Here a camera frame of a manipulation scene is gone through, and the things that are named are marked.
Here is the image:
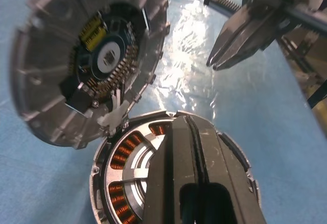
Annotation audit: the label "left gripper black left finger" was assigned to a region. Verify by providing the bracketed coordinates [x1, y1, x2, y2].
[142, 115, 205, 224]

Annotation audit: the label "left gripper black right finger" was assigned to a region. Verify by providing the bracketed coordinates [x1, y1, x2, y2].
[186, 115, 268, 224]

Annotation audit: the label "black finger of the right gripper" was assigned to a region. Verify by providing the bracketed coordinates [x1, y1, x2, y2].
[213, 11, 281, 71]
[205, 4, 252, 67]

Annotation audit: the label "silver spoked rotor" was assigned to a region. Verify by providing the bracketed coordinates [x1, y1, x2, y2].
[106, 121, 179, 224]

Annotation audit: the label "silver motor housing copper windings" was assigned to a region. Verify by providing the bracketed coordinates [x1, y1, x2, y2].
[88, 109, 263, 224]

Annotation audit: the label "silver round motor lid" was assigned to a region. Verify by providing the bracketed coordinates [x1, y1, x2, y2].
[10, 0, 171, 151]

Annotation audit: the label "blue plastic table cover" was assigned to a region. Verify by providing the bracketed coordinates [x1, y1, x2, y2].
[0, 0, 327, 224]

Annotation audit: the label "white wires joining lid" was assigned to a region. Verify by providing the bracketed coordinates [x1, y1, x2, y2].
[98, 88, 131, 136]

